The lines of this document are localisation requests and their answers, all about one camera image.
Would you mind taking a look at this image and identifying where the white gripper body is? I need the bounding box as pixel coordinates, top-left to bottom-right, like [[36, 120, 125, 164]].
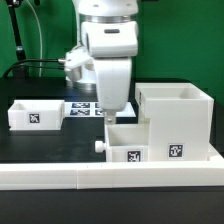
[[81, 21, 138, 113]]

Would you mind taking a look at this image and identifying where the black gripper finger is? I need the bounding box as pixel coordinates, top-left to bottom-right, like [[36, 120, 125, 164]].
[[106, 112, 116, 125]]

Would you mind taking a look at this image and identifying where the white front drawer tray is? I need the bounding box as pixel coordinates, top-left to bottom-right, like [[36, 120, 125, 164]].
[[95, 124, 149, 162]]

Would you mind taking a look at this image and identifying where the white drawer tray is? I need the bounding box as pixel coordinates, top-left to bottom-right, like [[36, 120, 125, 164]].
[[95, 124, 149, 162], [8, 100, 65, 131]]

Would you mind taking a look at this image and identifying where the white drawer cabinet box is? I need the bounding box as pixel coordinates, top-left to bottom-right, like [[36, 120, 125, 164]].
[[135, 83, 214, 161]]

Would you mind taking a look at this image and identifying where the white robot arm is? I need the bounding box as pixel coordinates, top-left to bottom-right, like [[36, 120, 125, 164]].
[[64, 0, 138, 125]]

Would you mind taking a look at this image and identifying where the white fiducial marker sheet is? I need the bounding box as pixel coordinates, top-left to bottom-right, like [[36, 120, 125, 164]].
[[65, 102, 136, 117]]

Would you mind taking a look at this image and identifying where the white thin cable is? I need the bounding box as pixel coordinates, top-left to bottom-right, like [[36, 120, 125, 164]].
[[25, 0, 44, 78]]

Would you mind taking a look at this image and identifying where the black cable bundle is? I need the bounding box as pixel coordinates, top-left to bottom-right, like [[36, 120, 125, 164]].
[[2, 57, 72, 80]]

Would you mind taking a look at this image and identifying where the black camera stand pole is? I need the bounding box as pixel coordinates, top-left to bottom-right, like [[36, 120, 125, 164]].
[[3, 0, 29, 79]]

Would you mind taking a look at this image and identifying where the white L-shaped fence wall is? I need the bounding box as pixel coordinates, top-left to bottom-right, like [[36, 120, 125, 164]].
[[0, 156, 224, 190]]

